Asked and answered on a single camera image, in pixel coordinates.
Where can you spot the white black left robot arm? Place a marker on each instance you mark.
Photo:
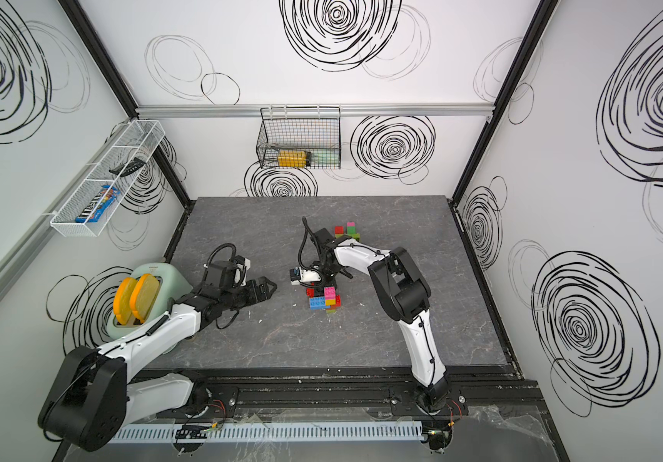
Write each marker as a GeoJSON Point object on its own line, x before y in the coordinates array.
{"type": "Point", "coordinates": [94, 395]}

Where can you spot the black corner frame post left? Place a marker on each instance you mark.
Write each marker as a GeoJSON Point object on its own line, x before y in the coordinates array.
{"type": "Point", "coordinates": [90, 38]}

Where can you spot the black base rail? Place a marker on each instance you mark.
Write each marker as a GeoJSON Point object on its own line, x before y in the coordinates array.
{"type": "Point", "coordinates": [390, 389]}

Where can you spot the black corner frame post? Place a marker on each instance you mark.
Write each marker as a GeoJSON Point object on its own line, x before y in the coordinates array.
{"type": "Point", "coordinates": [90, 38]}
{"type": "Point", "coordinates": [518, 69]}

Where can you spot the blue lego brick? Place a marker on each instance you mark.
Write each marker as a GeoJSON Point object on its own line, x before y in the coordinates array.
{"type": "Point", "coordinates": [318, 303]}

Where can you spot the aluminium wall rail left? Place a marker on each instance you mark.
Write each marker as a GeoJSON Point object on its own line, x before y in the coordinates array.
{"type": "Point", "coordinates": [17, 260]}

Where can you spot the yellow box in basket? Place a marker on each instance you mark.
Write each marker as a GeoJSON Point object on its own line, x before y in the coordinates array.
{"type": "Point", "coordinates": [293, 159]}

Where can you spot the black remote control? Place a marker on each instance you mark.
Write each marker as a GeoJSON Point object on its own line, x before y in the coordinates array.
{"type": "Point", "coordinates": [128, 169]}

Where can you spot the aluminium wall rail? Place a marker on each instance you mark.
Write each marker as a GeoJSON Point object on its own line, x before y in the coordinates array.
{"type": "Point", "coordinates": [203, 111]}
{"type": "Point", "coordinates": [17, 260]}

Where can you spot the black corner frame post right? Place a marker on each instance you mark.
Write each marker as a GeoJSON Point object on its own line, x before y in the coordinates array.
{"type": "Point", "coordinates": [518, 69]}

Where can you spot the yellow toast slice right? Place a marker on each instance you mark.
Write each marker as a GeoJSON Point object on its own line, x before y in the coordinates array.
{"type": "Point", "coordinates": [143, 296]}

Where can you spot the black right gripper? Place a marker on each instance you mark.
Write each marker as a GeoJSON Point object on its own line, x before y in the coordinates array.
{"type": "Point", "coordinates": [321, 262]}

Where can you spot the yellow toast slice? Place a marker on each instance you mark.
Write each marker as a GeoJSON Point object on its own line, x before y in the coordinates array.
{"type": "Point", "coordinates": [143, 296]}
{"type": "Point", "coordinates": [121, 303]}

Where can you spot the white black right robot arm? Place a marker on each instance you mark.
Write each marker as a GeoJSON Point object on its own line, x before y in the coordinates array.
{"type": "Point", "coordinates": [401, 289]}

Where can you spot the white slotted cable duct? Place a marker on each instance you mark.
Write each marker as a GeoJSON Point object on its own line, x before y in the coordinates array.
{"type": "Point", "coordinates": [202, 433]}

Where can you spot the blue candy packet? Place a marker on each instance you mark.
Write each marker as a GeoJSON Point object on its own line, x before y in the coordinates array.
{"type": "Point", "coordinates": [100, 202]}

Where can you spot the yellow toast slice left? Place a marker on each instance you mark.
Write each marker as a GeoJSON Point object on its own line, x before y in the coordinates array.
{"type": "Point", "coordinates": [121, 303]}

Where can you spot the aluminium wall rail back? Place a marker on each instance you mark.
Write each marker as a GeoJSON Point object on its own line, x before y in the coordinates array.
{"type": "Point", "coordinates": [203, 111]}

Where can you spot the green item in basket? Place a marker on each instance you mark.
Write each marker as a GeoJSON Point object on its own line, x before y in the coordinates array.
{"type": "Point", "coordinates": [324, 158]}

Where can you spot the black wire wall basket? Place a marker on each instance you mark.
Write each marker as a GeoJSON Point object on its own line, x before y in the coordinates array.
{"type": "Point", "coordinates": [296, 133]}

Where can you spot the mint green toaster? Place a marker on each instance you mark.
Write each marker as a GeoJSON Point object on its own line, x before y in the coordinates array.
{"type": "Point", "coordinates": [173, 285]}

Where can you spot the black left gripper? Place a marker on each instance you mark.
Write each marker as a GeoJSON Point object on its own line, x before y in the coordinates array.
{"type": "Point", "coordinates": [253, 295]}

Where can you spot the white wire shelf basket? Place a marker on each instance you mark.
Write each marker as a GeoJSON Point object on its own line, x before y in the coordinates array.
{"type": "Point", "coordinates": [140, 140]}

